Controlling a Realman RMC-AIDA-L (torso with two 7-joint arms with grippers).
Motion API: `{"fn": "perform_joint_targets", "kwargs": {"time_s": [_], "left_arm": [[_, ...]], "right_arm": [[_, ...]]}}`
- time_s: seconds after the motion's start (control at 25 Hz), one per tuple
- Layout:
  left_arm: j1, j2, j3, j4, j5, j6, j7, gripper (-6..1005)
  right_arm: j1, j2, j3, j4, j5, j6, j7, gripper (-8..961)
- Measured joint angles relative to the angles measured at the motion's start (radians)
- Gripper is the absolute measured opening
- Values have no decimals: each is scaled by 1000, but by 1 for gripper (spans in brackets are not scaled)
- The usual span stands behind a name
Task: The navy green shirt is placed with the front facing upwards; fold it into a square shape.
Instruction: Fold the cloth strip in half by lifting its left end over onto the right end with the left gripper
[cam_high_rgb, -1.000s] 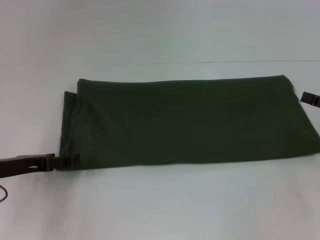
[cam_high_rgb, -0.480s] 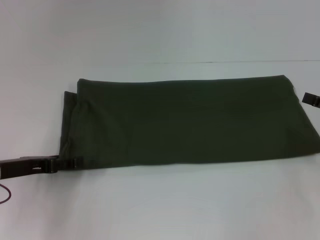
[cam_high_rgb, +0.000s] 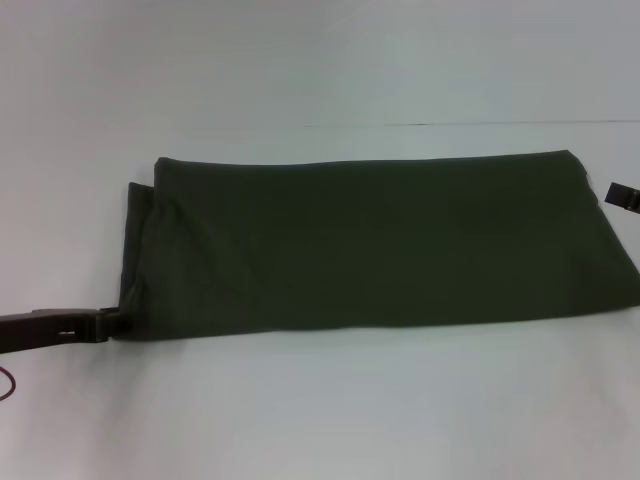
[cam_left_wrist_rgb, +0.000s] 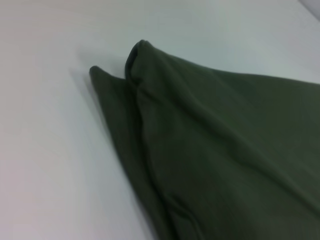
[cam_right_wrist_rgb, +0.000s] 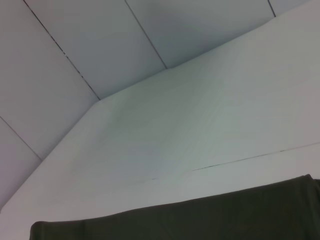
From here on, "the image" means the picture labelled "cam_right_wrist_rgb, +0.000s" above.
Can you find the dark green FREE! t-shirt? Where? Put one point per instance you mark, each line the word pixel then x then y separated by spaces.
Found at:
pixel 200 220

